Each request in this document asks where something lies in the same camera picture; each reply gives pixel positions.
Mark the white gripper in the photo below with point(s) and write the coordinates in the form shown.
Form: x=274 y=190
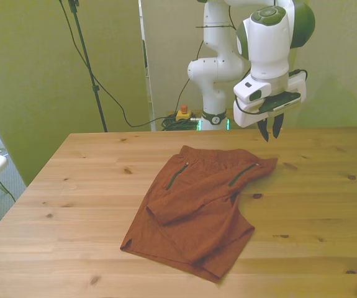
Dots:
x=248 y=118

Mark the rust orange shorts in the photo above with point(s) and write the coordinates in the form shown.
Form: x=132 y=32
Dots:
x=193 y=211

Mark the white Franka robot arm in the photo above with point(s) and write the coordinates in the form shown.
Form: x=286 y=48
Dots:
x=221 y=68

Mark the yellow emergency stop box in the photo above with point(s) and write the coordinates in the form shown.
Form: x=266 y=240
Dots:
x=183 y=115

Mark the black tripod stand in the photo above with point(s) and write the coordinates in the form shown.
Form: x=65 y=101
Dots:
x=86 y=59

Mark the black and white wrist camera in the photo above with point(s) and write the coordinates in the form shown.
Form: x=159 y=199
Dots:
x=283 y=101

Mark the white vertical post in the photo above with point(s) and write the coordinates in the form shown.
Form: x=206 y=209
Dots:
x=147 y=87

